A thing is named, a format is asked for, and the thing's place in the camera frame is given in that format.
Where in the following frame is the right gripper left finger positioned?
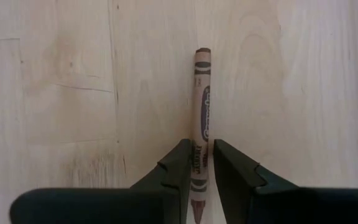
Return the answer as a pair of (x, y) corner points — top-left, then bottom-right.
(9, 138), (193, 224)

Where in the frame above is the brown crayon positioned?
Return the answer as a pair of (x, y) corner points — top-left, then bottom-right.
(187, 47), (213, 224)

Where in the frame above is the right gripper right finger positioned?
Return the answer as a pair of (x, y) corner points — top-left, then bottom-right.
(213, 139), (358, 224)

